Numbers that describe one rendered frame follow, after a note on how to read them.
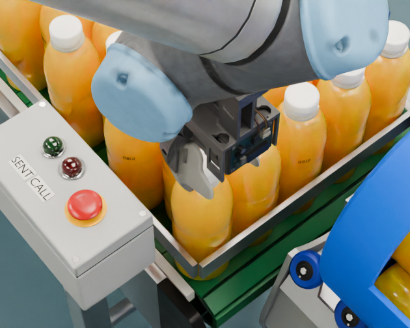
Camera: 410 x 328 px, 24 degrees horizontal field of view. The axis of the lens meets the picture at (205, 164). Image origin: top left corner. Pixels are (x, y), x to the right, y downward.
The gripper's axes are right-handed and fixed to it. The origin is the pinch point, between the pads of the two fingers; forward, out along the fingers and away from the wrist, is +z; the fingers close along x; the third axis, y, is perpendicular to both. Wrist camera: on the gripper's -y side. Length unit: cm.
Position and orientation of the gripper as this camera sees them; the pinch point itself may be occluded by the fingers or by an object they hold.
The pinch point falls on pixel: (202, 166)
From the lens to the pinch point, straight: 101.0
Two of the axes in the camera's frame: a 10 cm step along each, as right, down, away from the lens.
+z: 0.0, 5.7, 8.2
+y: 6.4, 6.4, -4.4
